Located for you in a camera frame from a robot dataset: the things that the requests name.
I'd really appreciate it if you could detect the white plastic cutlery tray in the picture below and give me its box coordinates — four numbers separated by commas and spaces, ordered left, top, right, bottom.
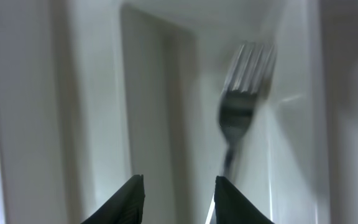
0, 1, 358, 223

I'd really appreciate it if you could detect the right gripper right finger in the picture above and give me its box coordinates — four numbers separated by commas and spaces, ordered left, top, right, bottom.
214, 176, 274, 224

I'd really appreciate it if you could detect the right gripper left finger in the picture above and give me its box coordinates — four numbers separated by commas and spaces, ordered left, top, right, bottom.
81, 175, 145, 224

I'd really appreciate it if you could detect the silver fork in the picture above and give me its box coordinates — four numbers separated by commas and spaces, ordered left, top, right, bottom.
205, 40, 278, 224

